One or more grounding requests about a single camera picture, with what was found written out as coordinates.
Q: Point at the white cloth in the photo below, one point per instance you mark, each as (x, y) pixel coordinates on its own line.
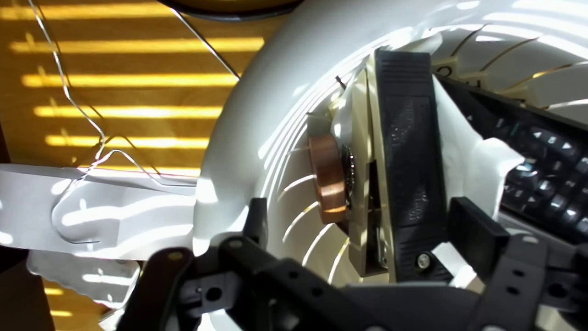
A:
(91, 233)

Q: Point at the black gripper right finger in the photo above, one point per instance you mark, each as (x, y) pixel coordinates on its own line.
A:
(521, 273)

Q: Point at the black spatula with metal handle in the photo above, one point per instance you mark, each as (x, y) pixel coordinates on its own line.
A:
(551, 189)

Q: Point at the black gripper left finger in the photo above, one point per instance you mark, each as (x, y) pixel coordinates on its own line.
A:
(236, 275)

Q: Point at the white plastic colander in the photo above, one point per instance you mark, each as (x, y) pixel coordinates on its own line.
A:
(536, 51)

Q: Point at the copper tape roll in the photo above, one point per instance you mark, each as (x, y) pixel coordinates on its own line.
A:
(328, 169)

